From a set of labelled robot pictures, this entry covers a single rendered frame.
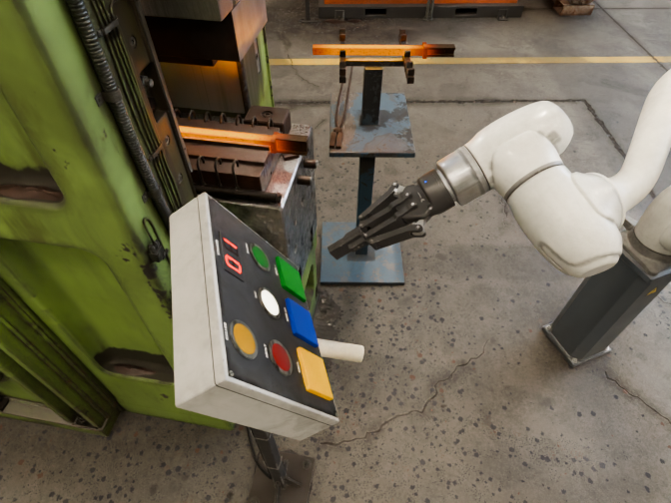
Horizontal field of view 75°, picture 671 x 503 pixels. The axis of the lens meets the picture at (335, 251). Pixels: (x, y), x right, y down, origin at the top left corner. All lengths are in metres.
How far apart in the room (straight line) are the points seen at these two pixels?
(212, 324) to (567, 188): 0.54
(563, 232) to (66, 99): 0.74
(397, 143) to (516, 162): 0.90
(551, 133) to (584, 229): 0.16
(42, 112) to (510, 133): 0.71
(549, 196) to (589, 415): 1.42
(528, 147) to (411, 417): 1.28
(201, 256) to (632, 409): 1.81
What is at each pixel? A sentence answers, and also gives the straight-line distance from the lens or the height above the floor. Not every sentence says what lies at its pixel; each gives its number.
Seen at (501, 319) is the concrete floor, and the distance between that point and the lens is 2.11.
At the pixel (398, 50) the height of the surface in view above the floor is 1.03.
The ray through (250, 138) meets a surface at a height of 1.01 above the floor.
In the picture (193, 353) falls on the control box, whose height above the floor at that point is 1.18.
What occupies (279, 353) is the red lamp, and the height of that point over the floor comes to 1.10.
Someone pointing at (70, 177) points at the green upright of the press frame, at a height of 1.21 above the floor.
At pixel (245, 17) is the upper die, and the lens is 0.99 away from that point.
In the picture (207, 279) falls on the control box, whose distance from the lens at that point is 0.63.
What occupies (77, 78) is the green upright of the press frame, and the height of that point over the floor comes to 1.37.
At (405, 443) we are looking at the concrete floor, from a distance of 1.78.
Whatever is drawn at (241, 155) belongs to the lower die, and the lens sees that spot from 1.18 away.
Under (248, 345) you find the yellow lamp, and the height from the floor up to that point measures 1.16.
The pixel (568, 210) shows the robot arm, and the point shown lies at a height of 1.24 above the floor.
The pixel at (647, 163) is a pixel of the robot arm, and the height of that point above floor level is 1.25.
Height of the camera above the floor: 1.68
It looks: 49 degrees down
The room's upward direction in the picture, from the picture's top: straight up
